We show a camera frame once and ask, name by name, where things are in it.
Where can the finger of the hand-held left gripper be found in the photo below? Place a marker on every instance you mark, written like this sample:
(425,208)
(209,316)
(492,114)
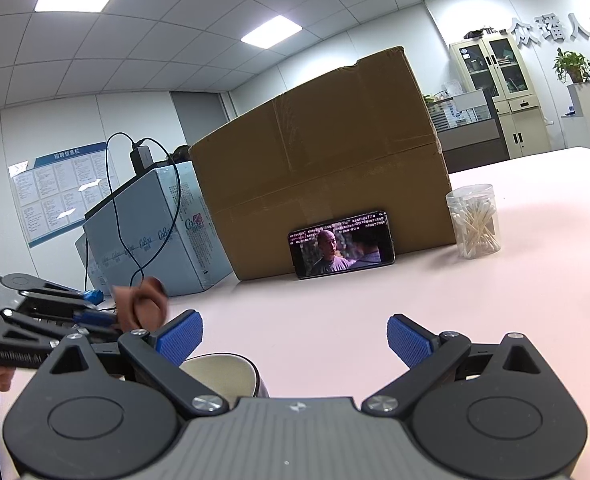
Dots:
(95,320)
(91,298)

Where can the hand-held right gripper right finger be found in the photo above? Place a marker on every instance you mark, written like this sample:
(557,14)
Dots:
(410,340)

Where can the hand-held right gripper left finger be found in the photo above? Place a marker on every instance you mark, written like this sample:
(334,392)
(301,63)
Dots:
(180,337)

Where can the brown cloth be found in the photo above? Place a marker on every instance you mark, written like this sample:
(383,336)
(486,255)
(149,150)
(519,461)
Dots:
(142,305)

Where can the dark blue ceramic bowl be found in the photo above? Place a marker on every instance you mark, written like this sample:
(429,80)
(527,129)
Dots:
(225,375)

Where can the person's left hand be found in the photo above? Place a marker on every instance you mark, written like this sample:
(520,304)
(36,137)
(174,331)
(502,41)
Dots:
(1,379)

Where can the light blue printed carton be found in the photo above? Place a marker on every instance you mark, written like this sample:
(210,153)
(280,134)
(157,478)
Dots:
(170,230)

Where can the black smartphone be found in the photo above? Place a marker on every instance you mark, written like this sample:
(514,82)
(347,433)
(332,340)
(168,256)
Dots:
(342,245)

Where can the clear cotton swab jar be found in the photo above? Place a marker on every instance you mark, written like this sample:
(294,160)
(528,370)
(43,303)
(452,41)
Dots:
(475,225)

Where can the black power adapter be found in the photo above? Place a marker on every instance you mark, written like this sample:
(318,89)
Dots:
(140,157)

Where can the large cardboard box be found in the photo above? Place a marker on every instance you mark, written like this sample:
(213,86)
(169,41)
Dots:
(325,160)

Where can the grey door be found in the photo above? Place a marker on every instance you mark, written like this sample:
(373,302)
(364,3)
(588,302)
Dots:
(200,120)

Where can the dark low display cabinet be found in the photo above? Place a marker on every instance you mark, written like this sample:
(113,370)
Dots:
(467,130)

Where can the beige glass door cabinet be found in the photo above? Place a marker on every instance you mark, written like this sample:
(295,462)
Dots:
(505,95)

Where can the green potted plant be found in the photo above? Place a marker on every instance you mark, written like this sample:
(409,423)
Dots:
(572,65)

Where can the wall notice board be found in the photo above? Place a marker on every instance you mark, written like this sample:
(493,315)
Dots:
(60,195)

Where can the wall lettering sign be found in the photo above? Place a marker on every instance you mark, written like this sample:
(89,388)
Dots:
(560,27)

